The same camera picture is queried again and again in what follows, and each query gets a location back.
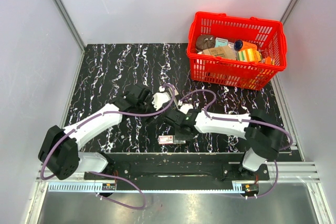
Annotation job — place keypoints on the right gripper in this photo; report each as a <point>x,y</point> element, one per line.
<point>178,136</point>

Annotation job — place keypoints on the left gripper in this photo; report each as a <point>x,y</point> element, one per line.
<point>151,119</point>

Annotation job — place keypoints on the white black stapler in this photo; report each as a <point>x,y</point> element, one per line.
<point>175,95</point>

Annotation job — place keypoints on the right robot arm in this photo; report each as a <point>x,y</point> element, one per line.
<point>257,128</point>

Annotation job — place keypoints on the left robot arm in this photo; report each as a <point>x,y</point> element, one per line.
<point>61,149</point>

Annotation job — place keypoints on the staple box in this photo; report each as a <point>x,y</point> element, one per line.
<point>169,139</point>

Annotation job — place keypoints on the brown cardboard box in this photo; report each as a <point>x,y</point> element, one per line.
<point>224,52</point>

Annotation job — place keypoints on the brown round package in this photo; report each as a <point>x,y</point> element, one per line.
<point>205,42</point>

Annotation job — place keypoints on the teal white card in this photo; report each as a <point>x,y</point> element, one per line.
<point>221,42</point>

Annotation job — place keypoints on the red plastic basket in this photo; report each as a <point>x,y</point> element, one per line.
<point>268,35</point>

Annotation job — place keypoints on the green yellow box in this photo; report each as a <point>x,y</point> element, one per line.
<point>249,55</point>

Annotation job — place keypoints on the orange bottle blue cap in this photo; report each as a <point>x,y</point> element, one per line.
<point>242,45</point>

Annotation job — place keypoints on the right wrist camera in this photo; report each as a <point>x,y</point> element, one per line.
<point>184,107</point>

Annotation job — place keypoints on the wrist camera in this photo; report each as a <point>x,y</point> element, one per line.
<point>160,98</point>
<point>184,107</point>

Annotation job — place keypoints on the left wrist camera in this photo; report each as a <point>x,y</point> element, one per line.
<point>160,98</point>

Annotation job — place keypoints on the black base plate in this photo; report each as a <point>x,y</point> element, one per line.
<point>222,166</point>

